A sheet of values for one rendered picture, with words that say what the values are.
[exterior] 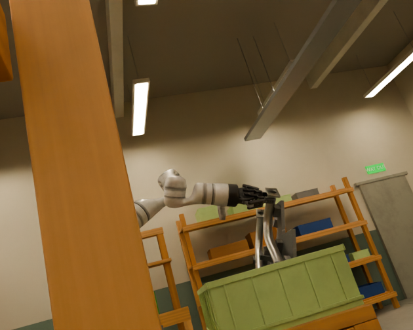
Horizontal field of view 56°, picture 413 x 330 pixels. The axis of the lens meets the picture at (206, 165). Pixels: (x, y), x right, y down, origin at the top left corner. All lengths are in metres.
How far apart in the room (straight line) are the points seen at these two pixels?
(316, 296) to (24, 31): 0.96
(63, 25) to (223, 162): 6.59
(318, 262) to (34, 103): 0.92
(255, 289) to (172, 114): 6.30
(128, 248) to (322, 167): 7.37
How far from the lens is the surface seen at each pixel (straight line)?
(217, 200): 1.24
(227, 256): 5.92
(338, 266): 1.20
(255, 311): 1.13
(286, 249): 1.26
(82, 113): 0.44
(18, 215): 6.74
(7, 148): 7.17
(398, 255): 7.91
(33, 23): 0.51
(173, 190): 1.23
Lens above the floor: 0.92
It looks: 18 degrees up
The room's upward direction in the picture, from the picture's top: 16 degrees counter-clockwise
